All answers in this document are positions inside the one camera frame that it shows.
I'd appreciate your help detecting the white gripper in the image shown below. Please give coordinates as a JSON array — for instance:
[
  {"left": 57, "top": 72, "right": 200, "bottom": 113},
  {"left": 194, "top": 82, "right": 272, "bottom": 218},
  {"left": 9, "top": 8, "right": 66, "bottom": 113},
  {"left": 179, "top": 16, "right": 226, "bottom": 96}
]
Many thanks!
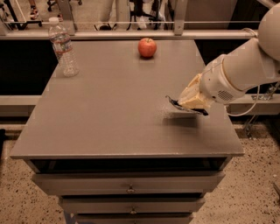
[{"left": 178, "top": 54, "right": 245, "bottom": 109}]

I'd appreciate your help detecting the blue rxbar blueberry wrapper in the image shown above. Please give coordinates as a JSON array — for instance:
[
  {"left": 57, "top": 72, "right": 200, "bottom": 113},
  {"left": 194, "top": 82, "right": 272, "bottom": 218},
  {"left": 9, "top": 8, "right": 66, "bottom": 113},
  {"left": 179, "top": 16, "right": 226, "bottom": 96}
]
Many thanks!
[{"left": 165, "top": 95, "right": 208, "bottom": 116}]

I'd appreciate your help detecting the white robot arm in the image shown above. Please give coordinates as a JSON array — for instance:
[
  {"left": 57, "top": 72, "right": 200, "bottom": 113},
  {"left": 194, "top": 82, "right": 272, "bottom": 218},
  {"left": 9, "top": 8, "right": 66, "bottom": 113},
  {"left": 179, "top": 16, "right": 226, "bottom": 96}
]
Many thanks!
[{"left": 178, "top": 3, "right": 280, "bottom": 110}]

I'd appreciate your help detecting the red apple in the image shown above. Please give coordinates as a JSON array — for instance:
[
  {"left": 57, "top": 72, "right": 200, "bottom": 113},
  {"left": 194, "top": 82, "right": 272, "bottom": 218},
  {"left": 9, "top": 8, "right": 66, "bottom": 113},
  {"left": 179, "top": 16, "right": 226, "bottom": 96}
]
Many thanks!
[{"left": 137, "top": 38, "right": 157, "bottom": 58}]

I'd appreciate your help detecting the grey drawer cabinet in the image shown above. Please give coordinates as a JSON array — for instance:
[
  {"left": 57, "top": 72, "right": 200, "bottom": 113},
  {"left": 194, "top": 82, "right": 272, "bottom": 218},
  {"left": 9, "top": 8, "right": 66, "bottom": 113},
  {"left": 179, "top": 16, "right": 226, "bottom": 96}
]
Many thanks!
[{"left": 10, "top": 39, "right": 245, "bottom": 224}]

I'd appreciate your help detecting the top grey drawer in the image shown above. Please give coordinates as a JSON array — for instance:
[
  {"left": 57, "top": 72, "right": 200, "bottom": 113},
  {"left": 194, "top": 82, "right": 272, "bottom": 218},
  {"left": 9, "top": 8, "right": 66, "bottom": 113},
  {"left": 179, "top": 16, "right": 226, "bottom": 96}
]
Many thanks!
[{"left": 32, "top": 171, "right": 225, "bottom": 196}]

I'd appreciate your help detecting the grey drawer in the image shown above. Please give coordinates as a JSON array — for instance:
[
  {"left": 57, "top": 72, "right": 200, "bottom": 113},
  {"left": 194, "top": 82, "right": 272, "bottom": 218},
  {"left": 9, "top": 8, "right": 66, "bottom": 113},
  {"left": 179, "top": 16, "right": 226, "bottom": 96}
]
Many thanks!
[
  {"left": 32, "top": 171, "right": 225, "bottom": 196},
  {"left": 59, "top": 198, "right": 205, "bottom": 214},
  {"left": 76, "top": 214, "right": 193, "bottom": 224}
]

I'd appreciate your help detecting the bottom grey drawer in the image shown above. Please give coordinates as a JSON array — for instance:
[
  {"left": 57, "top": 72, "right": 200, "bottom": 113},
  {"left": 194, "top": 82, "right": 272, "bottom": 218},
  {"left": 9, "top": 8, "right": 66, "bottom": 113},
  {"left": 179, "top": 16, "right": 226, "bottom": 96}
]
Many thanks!
[{"left": 76, "top": 214, "right": 193, "bottom": 224}]

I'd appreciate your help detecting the clear plastic water bottle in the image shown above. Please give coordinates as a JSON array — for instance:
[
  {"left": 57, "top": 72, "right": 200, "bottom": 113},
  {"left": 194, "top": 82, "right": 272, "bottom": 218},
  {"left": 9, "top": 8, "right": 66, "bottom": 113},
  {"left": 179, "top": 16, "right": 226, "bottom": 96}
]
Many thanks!
[{"left": 48, "top": 17, "right": 80, "bottom": 77}]

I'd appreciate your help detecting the middle grey drawer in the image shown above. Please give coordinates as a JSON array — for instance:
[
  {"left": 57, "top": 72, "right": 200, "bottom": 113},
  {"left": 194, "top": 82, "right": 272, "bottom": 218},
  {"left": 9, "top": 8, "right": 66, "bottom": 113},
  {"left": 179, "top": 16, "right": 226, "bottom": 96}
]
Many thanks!
[{"left": 59, "top": 198, "right": 205, "bottom": 214}]

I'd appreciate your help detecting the metal railing frame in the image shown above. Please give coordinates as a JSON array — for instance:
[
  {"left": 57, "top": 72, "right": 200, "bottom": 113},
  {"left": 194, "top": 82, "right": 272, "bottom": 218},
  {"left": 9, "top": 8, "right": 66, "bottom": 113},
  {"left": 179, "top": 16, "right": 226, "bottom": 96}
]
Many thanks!
[{"left": 0, "top": 0, "right": 257, "bottom": 40}]

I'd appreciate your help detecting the white cable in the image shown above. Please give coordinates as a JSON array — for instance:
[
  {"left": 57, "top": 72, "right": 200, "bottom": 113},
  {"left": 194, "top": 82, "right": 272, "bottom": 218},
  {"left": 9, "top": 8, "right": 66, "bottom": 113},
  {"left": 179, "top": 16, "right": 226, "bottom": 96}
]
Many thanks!
[{"left": 227, "top": 84, "right": 261, "bottom": 118}]

